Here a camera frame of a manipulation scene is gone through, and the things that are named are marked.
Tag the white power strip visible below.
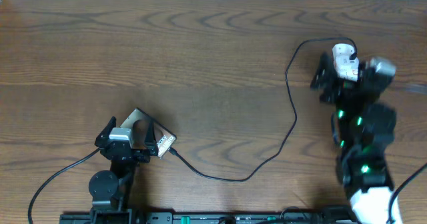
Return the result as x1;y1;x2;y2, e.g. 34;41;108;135
334;56;359;82

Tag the black charging cable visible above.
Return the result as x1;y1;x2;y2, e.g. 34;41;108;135
167;37;359;183

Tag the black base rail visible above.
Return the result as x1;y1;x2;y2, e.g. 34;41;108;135
59;212;358;224

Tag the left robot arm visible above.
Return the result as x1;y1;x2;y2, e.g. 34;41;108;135
89;117;158;223

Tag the white USB charger adapter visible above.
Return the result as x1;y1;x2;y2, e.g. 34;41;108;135
332;43;355;58

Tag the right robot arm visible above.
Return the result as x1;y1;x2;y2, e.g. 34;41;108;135
310;53;399;223

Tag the black left camera cable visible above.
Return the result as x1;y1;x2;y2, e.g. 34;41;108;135
27;147;101;224

